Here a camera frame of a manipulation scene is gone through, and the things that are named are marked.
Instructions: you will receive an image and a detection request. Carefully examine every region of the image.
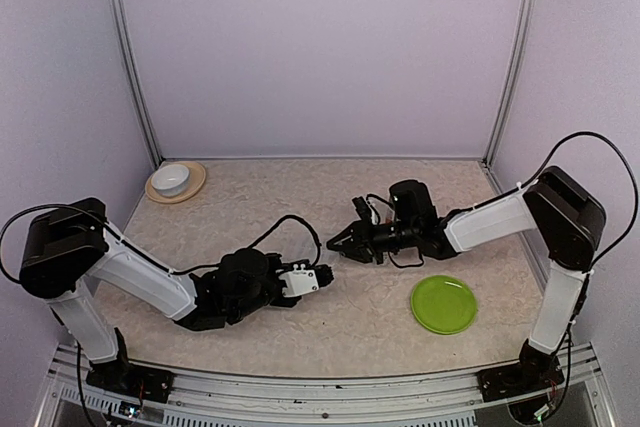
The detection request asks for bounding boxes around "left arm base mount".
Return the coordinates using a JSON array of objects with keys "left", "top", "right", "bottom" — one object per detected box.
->
[{"left": 86, "top": 359, "right": 174, "bottom": 403}]

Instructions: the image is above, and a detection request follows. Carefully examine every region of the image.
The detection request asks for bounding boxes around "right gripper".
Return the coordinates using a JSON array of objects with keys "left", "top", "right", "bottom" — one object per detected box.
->
[{"left": 326, "top": 214, "right": 418, "bottom": 265}]

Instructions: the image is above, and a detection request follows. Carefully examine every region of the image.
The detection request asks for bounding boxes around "green plate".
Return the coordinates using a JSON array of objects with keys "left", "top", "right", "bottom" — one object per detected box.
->
[{"left": 410, "top": 275, "right": 478, "bottom": 335}]

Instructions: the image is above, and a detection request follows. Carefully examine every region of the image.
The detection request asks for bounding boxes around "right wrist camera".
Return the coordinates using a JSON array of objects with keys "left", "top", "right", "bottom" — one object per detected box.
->
[{"left": 352, "top": 197, "right": 380, "bottom": 225}]

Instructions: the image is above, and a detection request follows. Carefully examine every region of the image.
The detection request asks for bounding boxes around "beige wooden plate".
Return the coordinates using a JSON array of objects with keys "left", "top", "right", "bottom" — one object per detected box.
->
[{"left": 145, "top": 161, "right": 207, "bottom": 205}]

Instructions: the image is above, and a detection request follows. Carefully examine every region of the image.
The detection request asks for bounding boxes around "front aluminium rail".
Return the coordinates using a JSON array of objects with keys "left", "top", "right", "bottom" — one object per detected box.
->
[{"left": 34, "top": 344, "right": 619, "bottom": 427}]

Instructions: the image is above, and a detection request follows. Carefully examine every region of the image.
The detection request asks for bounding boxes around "left aluminium frame post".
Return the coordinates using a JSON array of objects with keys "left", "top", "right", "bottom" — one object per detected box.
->
[{"left": 108, "top": 0, "right": 164, "bottom": 169}]

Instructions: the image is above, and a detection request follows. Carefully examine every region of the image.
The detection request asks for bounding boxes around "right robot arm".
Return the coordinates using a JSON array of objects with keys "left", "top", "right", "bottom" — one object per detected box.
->
[{"left": 326, "top": 158, "right": 621, "bottom": 391}]

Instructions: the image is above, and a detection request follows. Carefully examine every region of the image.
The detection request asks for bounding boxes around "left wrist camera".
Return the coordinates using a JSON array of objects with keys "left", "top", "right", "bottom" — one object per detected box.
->
[{"left": 278, "top": 261, "right": 334, "bottom": 298}]

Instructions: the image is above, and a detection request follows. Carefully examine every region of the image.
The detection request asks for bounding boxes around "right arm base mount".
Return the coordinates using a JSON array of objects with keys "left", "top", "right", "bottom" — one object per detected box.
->
[{"left": 476, "top": 341, "right": 565, "bottom": 402}]

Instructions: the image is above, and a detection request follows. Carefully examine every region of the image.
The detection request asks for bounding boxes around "white bowl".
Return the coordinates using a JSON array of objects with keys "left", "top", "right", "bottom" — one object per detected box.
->
[{"left": 151, "top": 164, "right": 190, "bottom": 198}]

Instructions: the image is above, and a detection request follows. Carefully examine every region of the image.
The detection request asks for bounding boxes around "clear plastic pill organizer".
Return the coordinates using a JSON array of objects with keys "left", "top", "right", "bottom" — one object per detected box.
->
[{"left": 292, "top": 242, "right": 345, "bottom": 269}]

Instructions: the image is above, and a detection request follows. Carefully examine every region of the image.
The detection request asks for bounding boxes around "aluminium frame post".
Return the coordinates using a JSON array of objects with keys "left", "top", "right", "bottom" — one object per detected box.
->
[
  {"left": 483, "top": 0, "right": 536, "bottom": 170},
  {"left": 108, "top": 0, "right": 164, "bottom": 169}
]

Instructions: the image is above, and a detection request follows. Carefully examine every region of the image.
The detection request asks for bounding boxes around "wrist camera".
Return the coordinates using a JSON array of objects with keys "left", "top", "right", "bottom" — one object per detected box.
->
[
  {"left": 352, "top": 197, "right": 380, "bottom": 225},
  {"left": 278, "top": 261, "right": 334, "bottom": 298}
]

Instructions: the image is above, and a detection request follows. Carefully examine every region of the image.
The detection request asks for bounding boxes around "right aluminium frame post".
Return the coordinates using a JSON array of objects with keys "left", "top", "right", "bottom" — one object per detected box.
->
[{"left": 483, "top": 0, "right": 536, "bottom": 170}]

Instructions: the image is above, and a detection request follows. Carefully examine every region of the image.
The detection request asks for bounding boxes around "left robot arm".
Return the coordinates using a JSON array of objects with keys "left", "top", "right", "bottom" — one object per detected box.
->
[{"left": 1, "top": 197, "right": 334, "bottom": 392}]

